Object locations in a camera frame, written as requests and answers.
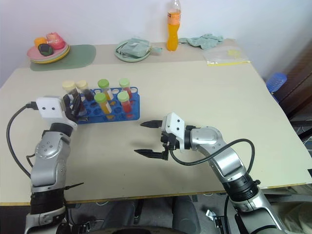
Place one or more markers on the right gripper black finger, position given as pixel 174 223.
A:
pixel 151 153
pixel 152 124

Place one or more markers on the light green stacked plate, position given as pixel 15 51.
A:
pixel 64 57

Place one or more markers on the orange toy food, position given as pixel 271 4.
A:
pixel 40 41

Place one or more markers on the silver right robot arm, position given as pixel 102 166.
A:
pixel 226 158

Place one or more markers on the orange soda plastic bottle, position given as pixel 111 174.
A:
pixel 173 31

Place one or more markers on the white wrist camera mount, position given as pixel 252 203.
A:
pixel 50 108
pixel 174 129

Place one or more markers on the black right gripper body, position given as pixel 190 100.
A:
pixel 168 142

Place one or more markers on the pink plate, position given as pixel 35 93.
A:
pixel 33 54

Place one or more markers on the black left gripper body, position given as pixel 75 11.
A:
pixel 71 116

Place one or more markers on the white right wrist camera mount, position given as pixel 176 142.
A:
pixel 174 129

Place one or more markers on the stack of coloured plates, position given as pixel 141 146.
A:
pixel 62 54

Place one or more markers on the black toy food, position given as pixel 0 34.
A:
pixel 45 49

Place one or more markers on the pale green round plate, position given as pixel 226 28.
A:
pixel 122 58

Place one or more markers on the cream cap dark liquid tube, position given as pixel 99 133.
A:
pixel 84 90
pixel 69 86

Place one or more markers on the green placemat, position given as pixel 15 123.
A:
pixel 80 56

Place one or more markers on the green cap yellow liquid tube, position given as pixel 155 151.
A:
pixel 103 104
pixel 105 87

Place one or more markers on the blue test tube rack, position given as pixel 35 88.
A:
pixel 132 107

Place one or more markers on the black zip tie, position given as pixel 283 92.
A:
pixel 73 186

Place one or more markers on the pink red toy food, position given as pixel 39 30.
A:
pixel 56 40

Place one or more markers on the crumpled green towel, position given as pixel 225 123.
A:
pixel 202 40

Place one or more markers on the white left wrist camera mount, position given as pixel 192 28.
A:
pixel 50 108

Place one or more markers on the blue ribbed plastic stool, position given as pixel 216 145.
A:
pixel 276 81

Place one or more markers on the clear plastic zip bag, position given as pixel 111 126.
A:
pixel 224 57

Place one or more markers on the dark wooden cabinet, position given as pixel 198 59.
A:
pixel 299 80

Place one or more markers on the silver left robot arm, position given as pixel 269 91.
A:
pixel 48 156

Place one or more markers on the green cap red liquid tube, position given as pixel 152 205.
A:
pixel 125 86
pixel 124 103

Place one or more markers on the dark grey rounded shape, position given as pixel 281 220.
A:
pixel 186 214

